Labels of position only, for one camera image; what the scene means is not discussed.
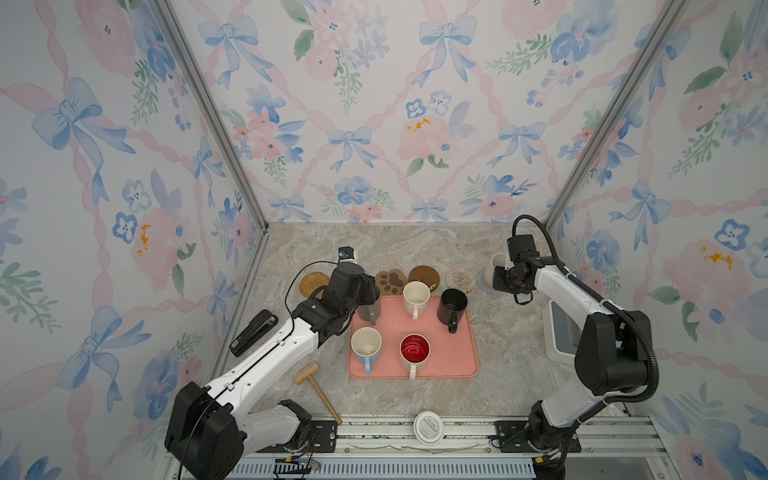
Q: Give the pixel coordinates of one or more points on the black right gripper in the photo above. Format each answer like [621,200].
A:
[498,284]

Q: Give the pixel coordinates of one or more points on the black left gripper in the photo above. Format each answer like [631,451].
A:
[368,289]

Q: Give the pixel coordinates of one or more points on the white mug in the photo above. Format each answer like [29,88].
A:
[500,260]

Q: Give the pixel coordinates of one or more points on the grey mug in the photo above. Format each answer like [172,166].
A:
[370,313]

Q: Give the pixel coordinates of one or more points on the black mug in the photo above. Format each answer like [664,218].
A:
[451,308]

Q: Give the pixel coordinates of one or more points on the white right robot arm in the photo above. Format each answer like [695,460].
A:
[614,360]

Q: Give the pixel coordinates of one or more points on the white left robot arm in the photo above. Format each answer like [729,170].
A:
[213,426]

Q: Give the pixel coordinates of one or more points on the woven rattan coaster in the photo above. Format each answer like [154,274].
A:
[311,282]

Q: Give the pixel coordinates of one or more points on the light blue woven coaster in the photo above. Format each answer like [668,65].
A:
[482,284]

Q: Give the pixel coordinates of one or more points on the wooden mallet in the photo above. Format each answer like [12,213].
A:
[306,375]

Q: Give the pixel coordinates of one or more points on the brown paw print coaster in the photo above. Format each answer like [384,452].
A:
[391,282]

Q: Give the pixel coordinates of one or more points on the black stapler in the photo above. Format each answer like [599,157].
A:
[256,329]

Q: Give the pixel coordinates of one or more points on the cream mug back row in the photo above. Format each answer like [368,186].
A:
[416,296]

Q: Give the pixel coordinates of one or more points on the red interior mug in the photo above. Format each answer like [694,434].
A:
[414,354]

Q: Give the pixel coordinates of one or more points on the dark brown round coaster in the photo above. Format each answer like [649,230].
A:
[426,275]

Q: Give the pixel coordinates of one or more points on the pink silicone tray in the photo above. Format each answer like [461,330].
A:
[452,355]

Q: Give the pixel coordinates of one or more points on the white round lid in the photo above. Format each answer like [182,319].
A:
[428,428]

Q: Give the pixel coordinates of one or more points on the cream mug blue handle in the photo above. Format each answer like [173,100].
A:
[366,345]

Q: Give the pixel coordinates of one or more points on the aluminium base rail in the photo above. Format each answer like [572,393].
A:
[470,447]

